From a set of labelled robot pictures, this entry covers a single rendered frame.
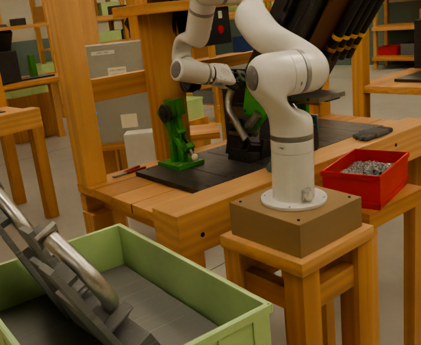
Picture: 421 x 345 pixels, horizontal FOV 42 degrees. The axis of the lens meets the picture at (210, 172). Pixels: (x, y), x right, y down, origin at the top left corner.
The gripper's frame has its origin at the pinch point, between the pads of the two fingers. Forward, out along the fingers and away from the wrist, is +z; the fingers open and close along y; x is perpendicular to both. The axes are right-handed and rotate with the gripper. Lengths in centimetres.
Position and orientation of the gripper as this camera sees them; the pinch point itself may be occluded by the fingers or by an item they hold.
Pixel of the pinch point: (238, 79)
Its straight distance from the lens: 225.5
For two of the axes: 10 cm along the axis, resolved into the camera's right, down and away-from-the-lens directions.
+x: -5.3, 5.7, 6.3
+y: -3.6, -8.2, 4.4
